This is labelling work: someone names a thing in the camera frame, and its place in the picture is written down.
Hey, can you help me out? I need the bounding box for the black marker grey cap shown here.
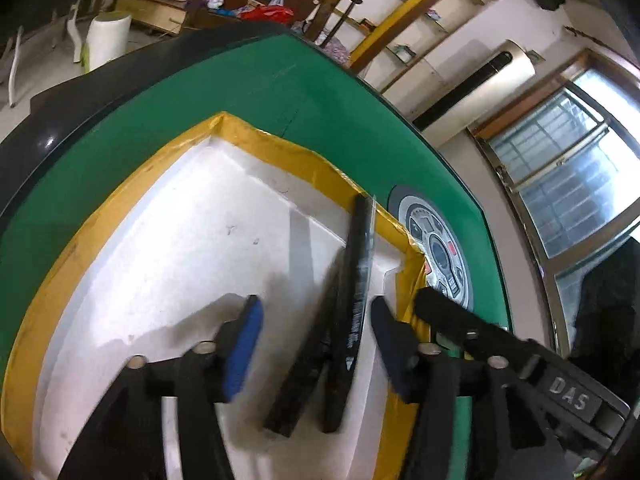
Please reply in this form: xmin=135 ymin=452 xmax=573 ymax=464
xmin=321 ymin=194 xmax=375 ymax=434

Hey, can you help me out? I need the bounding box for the black marker dark cap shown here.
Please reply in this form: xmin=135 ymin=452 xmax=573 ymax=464
xmin=262 ymin=247 xmax=348 ymax=438

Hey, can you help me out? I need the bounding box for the round grey table centre console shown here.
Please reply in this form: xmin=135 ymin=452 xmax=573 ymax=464
xmin=387 ymin=184 xmax=473 ymax=311

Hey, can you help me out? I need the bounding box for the window with metal grille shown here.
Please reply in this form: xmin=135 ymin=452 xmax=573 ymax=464
xmin=472 ymin=49 xmax=639 ymax=356

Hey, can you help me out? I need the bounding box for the white tray with gold rim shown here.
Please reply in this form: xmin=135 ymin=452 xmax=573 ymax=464
xmin=0 ymin=109 xmax=434 ymax=480

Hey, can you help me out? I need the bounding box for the tall white air conditioner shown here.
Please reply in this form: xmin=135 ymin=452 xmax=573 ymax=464
xmin=412 ymin=40 xmax=536 ymax=148

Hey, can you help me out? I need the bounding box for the dark wooden chair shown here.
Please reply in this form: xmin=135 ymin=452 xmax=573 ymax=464
xmin=303 ymin=0 xmax=362 ymax=48

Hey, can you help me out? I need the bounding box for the red plastic bag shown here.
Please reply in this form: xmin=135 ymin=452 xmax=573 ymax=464
xmin=239 ymin=4 xmax=294 ymax=25

